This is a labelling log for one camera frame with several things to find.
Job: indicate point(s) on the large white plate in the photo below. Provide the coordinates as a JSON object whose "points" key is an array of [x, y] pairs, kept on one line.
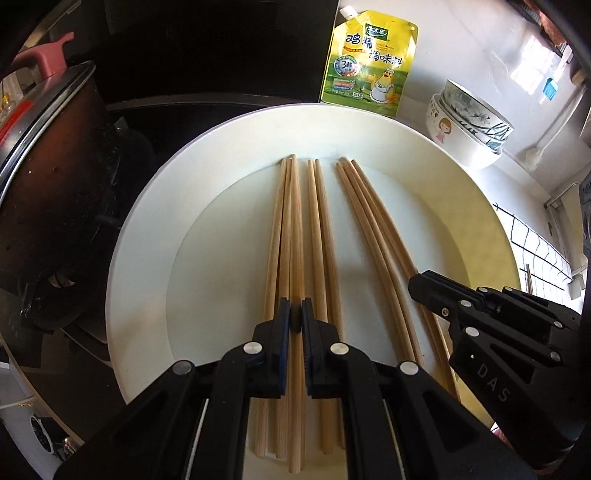
{"points": [[196, 255]]}

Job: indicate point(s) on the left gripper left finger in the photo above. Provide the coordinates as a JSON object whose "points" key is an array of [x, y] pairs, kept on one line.
{"points": [[191, 421]]}

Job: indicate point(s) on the pink handle utensil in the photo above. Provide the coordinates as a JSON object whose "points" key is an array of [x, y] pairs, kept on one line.
{"points": [[48, 58]]}

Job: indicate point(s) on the floral patterned bowl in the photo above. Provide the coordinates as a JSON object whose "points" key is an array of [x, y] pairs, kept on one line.
{"points": [[485, 131], [475, 108]]}

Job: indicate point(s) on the floral patterned bowl lower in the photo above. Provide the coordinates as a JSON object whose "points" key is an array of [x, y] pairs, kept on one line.
{"points": [[485, 131]]}

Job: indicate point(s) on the white hanging brush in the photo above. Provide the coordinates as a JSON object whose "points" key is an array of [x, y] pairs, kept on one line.
{"points": [[535, 154]]}

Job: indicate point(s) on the dark cooking pot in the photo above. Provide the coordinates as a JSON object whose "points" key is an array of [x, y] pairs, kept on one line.
{"points": [[57, 163]]}

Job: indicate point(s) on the wooden chopstick in plate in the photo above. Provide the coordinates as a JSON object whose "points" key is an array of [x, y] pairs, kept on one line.
{"points": [[283, 291], [263, 405]]}

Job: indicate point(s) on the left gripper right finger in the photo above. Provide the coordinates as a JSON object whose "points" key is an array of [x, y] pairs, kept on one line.
{"points": [[399, 422]]}

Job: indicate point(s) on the white checked cloth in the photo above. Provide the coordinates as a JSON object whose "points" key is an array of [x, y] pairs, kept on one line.
{"points": [[542, 269]]}

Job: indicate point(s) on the plain white bowl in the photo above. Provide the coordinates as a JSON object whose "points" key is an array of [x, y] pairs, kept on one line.
{"points": [[456, 140]]}

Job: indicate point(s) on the floral patterned bowl upper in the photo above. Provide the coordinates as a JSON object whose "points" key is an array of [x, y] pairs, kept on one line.
{"points": [[475, 108]]}

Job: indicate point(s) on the person's right hand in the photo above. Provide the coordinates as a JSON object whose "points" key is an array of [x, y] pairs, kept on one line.
{"points": [[497, 432]]}

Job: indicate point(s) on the blue wall sticker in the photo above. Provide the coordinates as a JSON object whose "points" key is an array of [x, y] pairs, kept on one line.
{"points": [[550, 89]]}

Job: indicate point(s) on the yellow seasoning pouch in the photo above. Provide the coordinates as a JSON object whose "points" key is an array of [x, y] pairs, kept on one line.
{"points": [[369, 62]]}

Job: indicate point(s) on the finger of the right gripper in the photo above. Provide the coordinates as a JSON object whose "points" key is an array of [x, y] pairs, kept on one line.
{"points": [[445, 297]]}

